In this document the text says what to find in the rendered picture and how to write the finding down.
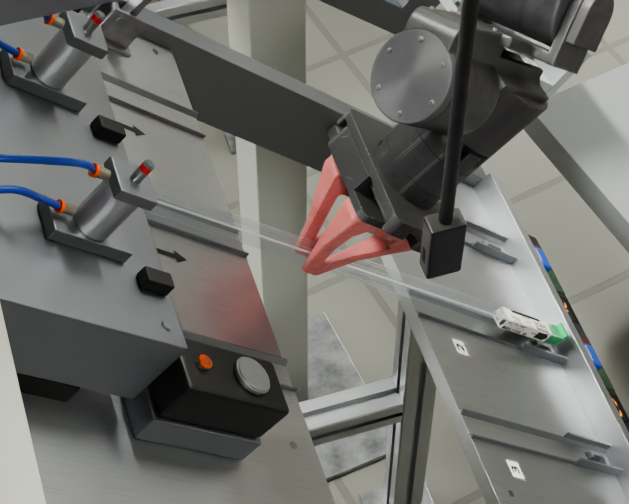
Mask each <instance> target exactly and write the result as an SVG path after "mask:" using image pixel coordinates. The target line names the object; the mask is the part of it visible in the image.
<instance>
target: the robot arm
mask: <svg viewBox="0 0 629 504"><path fill-rule="evenodd" d="M462 1H463V0H462ZM462 1H461V3H460V6H459V8H458V10H457V12H456V11H453V10H450V11H445V10H440V9H435V7H433V6H430V7H425V6H420V7H418V8H416V9H415V10H414V11H413V12H412V14H411V15H410V17H409V19H408V21H407V24H406V26H405V28H404V30H403V31H402V32H399V33H398V34H396V35H394V36H393V37H391V38H390V39H389V40H388V41H387V42H386V43H385V44H384V45H383V46H382V48H381V49H380V51H379V52H378V54H377V56H376V58H375V61H374V63H373V67H372V71H371V91H372V95H373V99H374V101H375V103H376V105H377V107H378V109H379V110H380V111H381V112H382V113H383V114H384V115H385V116H386V117H387V118H388V119H390V120H392V121H394V122H397V123H398V124H397V125H396V126H395V127H394V128H393V127H390V126H388V125H386V124H384V123H382V122H380V121H378V120H375V119H373V118H371V117H369V116H367V115H365V114H363V113H361V112H358V111H356V110H354V109H350V110H349V111H348V112H347V113H345V114H344V115H343V116H342V117H341V118H340V119H339V120H338V121H337V124H338V125H339V126H342V127H344V129H343V130H341V131H340V132H339V133H338V134H337V135H336V136H335V137H333V138H332V139H331V140H330V141H329V142H328V146H329V149H330V151H331V154H332V155H331V156H330V157H329V158H328V159H326V160H325V162H324V165H323V169H322V172H321V176H320V179H319V182H318V186H317V189H316V193H315V196H314V200H313V203H312V206H311V210H310V213H309V216H308V218H307V221H306V223H305V225H304V228H303V230H302V232H301V235H300V237H302V238H305V239H308V240H311V241H314V242H317V243H316V245H315V246H314V248H313V249H312V251H311V252H310V254H309V256H308V258H307V259H306V261H305V263H304V264H303V266H302V270H303V271H304V272H306V273H309V274H312V275H315V276H316V275H320V274H322V273H325V272H328V271H331V270H333V269H336V268H339V267H342V266H345V265H347V264H350V263H353V262H356V261H359V260H364V259H369V258H374V257H379V256H385V255H390V254H395V253H400V252H406V251H411V250H413V251H416V252H418V253H420V252H421V242H422V231H423V221H424V217H425V216H427V215H431V214H435V213H439V209H440V200H441V191H442V182H443V173H444V164H445V155H446V146H447V137H448V127H449V118H450V109H451V100H452V91H453V82H454V73H455V64H456V55H457V46H458V37H459V28H460V19H461V10H462ZM613 10H614V0H480V3H479V11H478V19H477V27H476V35H475V43H474V51H473V60H472V68H471V76H470V84H469V92H468V100H467V108H466V116H465V124H464V132H463V140H462V149H461V157H460V165H459V173H458V181H457V186H458V185H459V184H460V183H461V182H462V181H463V180H465V179H466V178H467V177H468V176H469V175H470V174H472V173H473V172H474V171H475V170H476V169H477V168H479V167H480V166H481V165H482V164H483V163H484V162H486V161H487V160H488V159H489V158H490V157H491V156H493V155H494V154H495V153H496V152H497V151H498V150H500V149H501V148H502V147H503V146H504V145H505V144H507V143H508V142H509V141H510V140H511V139H512V138H514V137H515V136H516V135H517V134H518V133H519V132H521V131H522V130H523V129H524V128H525V127H526V126H528V125H529V124H530V123H531V122H532V121H533V120H535V119H536V118H537V117H538V116H539V115H540V114H542V113H543V112H544V111H545V110H546V109H547V107H548V103H547V100H549V98H548V96H547V95H546V93H545V92H544V90H543V89H542V87H541V85H540V77H541V75H542V73H543V70H542V69H541V68H540V67H537V66H534V65H531V64H528V63H525V62H524V61H523V59H522V58H521V56H520V55H519V54H517V53H514V52H511V51H508V50H507V49H506V48H508V49H510V50H513V51H516V52H519V53H522V54H525V55H528V56H530V57H533V58H535V59H538V60H540V61H542V62H545V63H547V64H549V65H551V66H553V67H556V68H559V69H562V70H565V71H568V72H571V73H574V74H578V72H579V70H580V67H581V65H582V63H583V61H584V59H585V56H586V54H587V52H588V50H589V51H592V52H596V51H597V48H598V46H599V44H600V42H601V40H602V37H603V35H604V33H605V31H606V29H607V27H608V24H609V22H610V20H611V17H612V14H613ZM493 21H494V22H496V23H498V24H501V25H503V26H505V27H507V28H510V29H512V30H514V31H516V32H518V33H521V34H523V35H525V36H527V37H530V38H532V39H534V40H536V41H538V42H541V43H543V44H545V45H547V46H550V49H547V48H545V47H542V46H540V45H538V44H536V43H534V42H531V41H529V40H527V39H525V38H522V37H520V36H518V35H516V34H514V33H511V32H509V31H507V30H505V29H503V28H500V27H498V26H496V25H494V24H492V23H493ZM504 47H505V48H504ZM340 195H345V196H347V197H349V198H348V199H346V200H345V201H344V202H343V204H342V205H341V207H340V208H339V210H338V211H337V213H336V214H335V216H334V217H333V219H332V220H331V222H330V223H329V225H328V227H327V228H326V230H325V231H324V232H322V233H321V234H319V235H318V236H317V234H318V233H319V231H320V229H321V227H322V225H323V223H324V221H325V219H326V217H327V215H328V214H329V212H330V210H331V208H332V206H333V204H334V202H335V200H336V198H337V197H338V196H340ZM366 232H368V233H371V234H373V235H374V236H372V237H370V238H368V239H365V240H363V241H361V242H359V243H357V244H355V245H353V246H351V247H349V248H346V249H344V250H342V251H340V252H338V253H336V254H334V255H332V256H329V255H330V254H331V253H332V252H333V251H334V250H335V249H337V248H338V247H339V246H341V245H342V244H343V243H345V242H346V241H347V240H349V239H350V238H352V237H353V236H357V235H360V234H363V233H366Z"/></svg>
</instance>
